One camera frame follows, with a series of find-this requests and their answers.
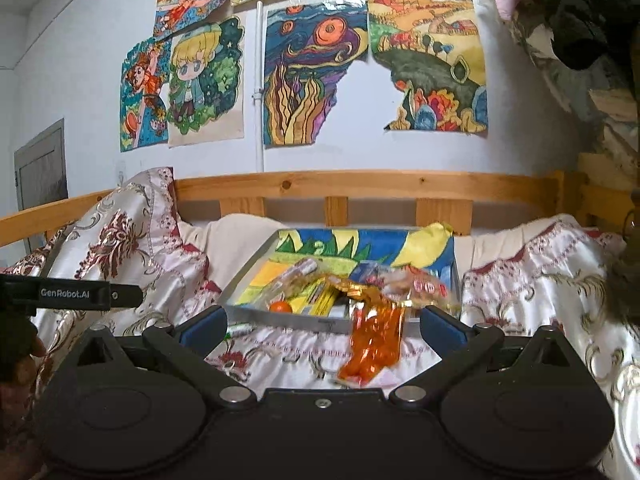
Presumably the wooden sofa frame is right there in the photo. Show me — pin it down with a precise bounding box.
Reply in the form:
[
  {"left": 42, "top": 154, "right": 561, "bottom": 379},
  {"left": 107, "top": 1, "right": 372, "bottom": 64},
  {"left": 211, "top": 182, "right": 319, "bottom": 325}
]
[{"left": 0, "top": 169, "right": 640, "bottom": 248}]

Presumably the left hand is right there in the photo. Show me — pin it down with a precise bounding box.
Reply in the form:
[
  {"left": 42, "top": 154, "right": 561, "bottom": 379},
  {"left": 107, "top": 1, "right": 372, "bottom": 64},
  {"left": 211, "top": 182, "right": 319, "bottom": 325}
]
[{"left": 1, "top": 337, "right": 47, "bottom": 479}]

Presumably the yellow snack bar wrapper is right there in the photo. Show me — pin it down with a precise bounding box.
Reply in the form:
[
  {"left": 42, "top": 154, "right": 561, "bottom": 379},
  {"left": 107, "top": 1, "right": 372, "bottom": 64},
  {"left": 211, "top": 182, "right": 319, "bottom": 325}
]
[{"left": 292, "top": 280, "right": 343, "bottom": 318}]

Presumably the white wall pipe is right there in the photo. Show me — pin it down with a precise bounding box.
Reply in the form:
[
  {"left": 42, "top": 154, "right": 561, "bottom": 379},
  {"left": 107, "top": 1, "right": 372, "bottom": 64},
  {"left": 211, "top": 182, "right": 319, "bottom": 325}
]
[{"left": 252, "top": 0, "right": 265, "bottom": 172}]

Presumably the green white pen-like tube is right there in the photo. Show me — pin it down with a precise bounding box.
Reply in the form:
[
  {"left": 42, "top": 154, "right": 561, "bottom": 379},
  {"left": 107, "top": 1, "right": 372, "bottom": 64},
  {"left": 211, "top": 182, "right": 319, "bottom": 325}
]
[{"left": 224, "top": 323, "right": 255, "bottom": 339}]

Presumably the small orange tangerine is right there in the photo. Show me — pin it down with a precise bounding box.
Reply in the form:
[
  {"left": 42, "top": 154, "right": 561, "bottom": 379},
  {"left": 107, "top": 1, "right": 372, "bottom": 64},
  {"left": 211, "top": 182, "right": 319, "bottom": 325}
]
[{"left": 269, "top": 300, "right": 293, "bottom": 313}]

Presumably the clear rice cake snack packet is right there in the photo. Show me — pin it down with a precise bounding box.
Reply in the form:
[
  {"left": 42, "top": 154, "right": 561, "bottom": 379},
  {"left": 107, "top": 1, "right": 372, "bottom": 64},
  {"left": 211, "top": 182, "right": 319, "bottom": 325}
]
[{"left": 382, "top": 266, "right": 457, "bottom": 312}]

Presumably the swirly night wall drawing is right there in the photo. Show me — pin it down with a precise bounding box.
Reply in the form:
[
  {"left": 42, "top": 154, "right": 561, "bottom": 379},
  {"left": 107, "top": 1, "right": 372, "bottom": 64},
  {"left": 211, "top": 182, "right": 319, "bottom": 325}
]
[{"left": 262, "top": 0, "right": 369, "bottom": 148}]

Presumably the landscape flowers wall drawing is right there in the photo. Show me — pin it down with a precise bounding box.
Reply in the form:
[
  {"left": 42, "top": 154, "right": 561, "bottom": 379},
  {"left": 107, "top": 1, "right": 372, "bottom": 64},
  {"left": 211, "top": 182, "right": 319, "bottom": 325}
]
[{"left": 367, "top": 0, "right": 488, "bottom": 136}]

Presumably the grey tray with colourful drawing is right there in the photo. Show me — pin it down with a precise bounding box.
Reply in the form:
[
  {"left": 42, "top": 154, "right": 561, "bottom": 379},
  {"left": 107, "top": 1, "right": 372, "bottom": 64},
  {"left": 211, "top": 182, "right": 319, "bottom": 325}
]
[{"left": 219, "top": 223, "right": 460, "bottom": 334}]

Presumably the orange gold snack packet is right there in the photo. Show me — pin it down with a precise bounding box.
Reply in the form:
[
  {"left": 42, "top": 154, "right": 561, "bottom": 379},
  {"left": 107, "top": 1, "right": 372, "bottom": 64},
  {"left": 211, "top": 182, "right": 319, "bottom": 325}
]
[{"left": 326, "top": 275, "right": 406, "bottom": 387}]

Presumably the cream cushion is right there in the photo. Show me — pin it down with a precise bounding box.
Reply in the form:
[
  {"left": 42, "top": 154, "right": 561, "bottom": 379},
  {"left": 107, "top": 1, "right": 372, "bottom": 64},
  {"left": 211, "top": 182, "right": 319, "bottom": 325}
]
[{"left": 178, "top": 214, "right": 285, "bottom": 289}]

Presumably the grey door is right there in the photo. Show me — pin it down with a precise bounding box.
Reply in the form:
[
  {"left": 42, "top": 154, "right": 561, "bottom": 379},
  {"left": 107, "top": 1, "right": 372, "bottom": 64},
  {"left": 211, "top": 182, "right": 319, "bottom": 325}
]
[{"left": 13, "top": 118, "right": 68, "bottom": 254}]

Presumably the red-haired girl wall drawing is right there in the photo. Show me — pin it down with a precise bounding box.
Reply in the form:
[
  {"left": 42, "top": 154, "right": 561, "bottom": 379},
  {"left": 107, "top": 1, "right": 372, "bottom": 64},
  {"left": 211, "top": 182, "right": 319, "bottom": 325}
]
[{"left": 119, "top": 0, "right": 227, "bottom": 152}]

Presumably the floral satin sofa cover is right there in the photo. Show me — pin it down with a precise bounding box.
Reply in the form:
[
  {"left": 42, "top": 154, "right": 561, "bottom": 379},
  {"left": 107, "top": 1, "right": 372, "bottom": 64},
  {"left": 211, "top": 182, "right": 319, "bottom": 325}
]
[{"left": 11, "top": 167, "right": 639, "bottom": 479}]

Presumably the blond boy wall drawing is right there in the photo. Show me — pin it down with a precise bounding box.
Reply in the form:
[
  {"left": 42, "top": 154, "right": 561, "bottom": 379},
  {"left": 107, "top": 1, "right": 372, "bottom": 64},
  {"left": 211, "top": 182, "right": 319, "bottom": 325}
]
[{"left": 167, "top": 14, "right": 245, "bottom": 148}]

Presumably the clear biscuit sleeve packet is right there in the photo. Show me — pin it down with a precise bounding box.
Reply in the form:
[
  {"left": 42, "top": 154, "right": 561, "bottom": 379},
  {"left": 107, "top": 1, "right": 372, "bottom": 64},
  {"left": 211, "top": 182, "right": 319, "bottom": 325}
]
[{"left": 265, "top": 258, "right": 320, "bottom": 304}]

